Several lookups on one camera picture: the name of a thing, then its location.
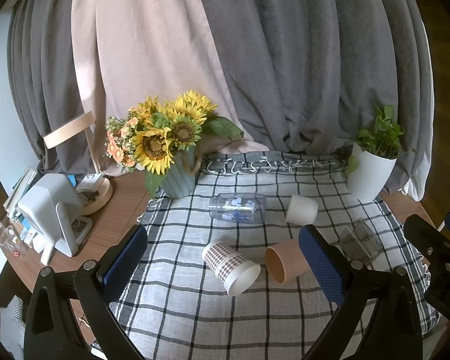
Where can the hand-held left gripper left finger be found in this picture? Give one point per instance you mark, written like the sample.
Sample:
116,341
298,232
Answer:
124,258

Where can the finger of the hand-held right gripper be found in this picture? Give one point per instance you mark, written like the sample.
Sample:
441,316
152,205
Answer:
429,242

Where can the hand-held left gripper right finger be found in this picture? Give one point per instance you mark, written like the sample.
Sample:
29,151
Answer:
318,262

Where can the pink cup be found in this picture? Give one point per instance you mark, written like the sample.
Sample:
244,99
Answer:
285,262

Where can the clear square glass cup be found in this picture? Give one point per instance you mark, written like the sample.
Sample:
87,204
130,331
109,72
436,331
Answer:
360,243

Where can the white cup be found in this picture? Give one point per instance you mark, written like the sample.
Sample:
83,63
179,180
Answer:
302,210

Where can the brown checked paper cup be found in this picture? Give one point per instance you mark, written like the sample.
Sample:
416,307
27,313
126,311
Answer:
228,266

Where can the white power adapter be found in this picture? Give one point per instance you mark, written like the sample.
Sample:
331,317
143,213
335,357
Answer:
90,183

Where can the white plant pot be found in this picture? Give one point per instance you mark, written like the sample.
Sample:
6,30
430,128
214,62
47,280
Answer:
369,176

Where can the white desktop appliance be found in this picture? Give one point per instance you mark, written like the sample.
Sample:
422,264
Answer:
50,206

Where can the checked tablecloth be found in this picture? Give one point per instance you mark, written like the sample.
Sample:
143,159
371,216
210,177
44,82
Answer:
195,318

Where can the teal ribbed vase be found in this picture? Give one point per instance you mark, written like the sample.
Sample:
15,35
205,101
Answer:
178,182

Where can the clear glass jar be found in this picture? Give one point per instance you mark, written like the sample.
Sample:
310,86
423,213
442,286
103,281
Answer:
238,208

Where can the green leafy plant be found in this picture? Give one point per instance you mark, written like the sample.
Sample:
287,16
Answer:
384,131

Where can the clear acrylic holder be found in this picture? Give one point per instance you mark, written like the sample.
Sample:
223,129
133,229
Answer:
3,232

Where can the row of books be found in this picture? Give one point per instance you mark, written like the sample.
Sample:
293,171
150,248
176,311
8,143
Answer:
20,191

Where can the sunflower bouquet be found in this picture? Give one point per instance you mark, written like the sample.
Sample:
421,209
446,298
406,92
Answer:
157,138

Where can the striped cloth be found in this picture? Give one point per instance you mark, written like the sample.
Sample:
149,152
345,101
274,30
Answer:
12,322

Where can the grey curtain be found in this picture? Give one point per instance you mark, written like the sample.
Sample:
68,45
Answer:
41,63
315,63

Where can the pink curtain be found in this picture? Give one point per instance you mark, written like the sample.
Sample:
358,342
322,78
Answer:
142,37

